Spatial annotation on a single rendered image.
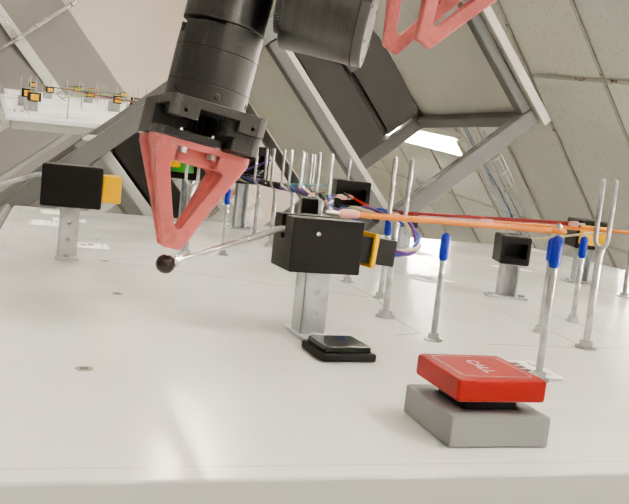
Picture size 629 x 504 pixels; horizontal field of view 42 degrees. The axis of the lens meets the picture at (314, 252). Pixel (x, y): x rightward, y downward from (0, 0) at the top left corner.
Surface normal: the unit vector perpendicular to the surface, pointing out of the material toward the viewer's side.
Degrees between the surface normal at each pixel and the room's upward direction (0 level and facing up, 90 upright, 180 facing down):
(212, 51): 101
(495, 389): 90
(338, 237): 87
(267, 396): 50
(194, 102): 87
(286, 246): 140
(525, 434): 90
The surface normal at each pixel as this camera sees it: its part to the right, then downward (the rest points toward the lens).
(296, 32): -0.25, 0.72
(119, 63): 0.37, 0.24
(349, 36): -0.22, 0.57
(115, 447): 0.11, -0.99
